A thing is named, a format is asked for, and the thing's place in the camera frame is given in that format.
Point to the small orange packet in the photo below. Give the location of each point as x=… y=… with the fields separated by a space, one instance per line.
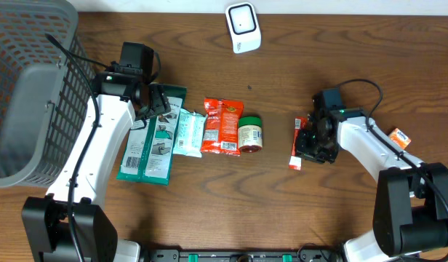
x=399 y=138

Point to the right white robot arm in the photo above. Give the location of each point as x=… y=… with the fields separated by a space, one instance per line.
x=411 y=203

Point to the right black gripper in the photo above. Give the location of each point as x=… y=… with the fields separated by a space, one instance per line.
x=302 y=148

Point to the grey plastic mesh basket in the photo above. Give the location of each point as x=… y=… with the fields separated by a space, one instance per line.
x=43 y=98

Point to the red snack bag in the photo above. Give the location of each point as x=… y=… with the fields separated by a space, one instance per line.
x=221 y=127

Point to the red stick packet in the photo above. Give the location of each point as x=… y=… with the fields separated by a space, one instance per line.
x=295 y=162

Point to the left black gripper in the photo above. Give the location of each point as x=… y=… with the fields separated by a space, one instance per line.
x=161 y=103

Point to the pale green wipes pack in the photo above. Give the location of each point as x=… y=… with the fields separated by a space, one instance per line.
x=190 y=132

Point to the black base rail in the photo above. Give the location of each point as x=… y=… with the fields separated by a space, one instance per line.
x=314 y=254

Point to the green lid jar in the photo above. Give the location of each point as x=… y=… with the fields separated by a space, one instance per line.
x=250 y=134

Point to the green 3M gloves package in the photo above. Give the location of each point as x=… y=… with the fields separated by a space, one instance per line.
x=148 y=154

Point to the white barcode scanner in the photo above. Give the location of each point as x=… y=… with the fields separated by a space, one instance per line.
x=243 y=27

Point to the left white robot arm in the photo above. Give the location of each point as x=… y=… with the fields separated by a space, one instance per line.
x=69 y=223

